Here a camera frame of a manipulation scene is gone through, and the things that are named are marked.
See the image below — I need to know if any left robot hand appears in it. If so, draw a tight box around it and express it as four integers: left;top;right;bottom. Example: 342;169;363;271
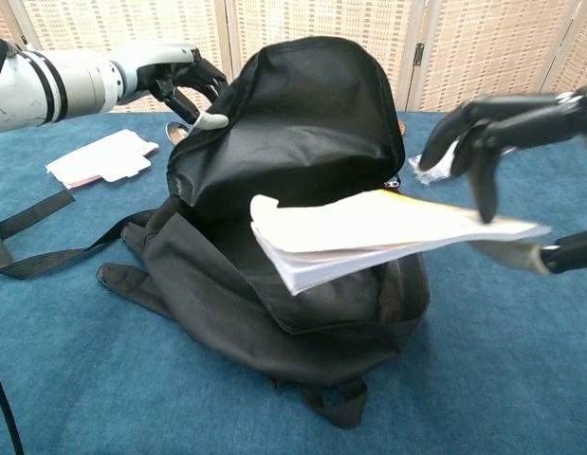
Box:
107;42;230;132

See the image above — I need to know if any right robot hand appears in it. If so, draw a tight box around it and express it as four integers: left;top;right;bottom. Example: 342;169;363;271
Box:
418;82;587;276

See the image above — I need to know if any black fabric backpack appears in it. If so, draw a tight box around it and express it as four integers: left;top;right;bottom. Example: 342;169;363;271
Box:
0;35;431;430

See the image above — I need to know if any white paper booklet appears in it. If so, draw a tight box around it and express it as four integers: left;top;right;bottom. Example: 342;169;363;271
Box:
248;188;554;298

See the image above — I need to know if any stainless steel ladle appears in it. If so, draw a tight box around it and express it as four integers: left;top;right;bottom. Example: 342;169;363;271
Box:
165;121;193;143

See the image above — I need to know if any bundle of clear wrapped straws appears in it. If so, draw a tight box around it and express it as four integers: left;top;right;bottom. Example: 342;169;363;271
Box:
409;141;458;186

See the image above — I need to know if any flattened white pink carton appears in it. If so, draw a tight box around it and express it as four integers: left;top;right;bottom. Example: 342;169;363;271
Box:
45;128;160;191

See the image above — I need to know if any woven folding screen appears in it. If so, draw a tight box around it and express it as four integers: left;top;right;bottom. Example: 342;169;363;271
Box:
0;0;587;115

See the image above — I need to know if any blue table cloth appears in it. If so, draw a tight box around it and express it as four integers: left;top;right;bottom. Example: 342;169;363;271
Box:
0;111;587;455

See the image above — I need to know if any black cable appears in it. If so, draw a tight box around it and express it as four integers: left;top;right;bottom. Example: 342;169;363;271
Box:
0;312;25;455

